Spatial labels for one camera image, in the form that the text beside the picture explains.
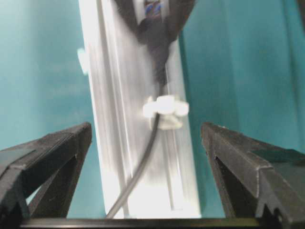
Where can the aluminium extrusion rail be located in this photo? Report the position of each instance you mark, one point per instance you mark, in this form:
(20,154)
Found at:
(133,52)

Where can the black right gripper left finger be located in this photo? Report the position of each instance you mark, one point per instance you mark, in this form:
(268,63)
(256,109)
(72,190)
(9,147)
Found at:
(38,178)

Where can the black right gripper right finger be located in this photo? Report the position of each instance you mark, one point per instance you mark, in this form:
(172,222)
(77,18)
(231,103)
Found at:
(252,175)

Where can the white plastic ring clip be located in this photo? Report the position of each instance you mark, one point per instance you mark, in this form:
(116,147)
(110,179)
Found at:
(170,108)

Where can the white rail side clip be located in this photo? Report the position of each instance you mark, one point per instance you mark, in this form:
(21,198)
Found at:
(83,60)

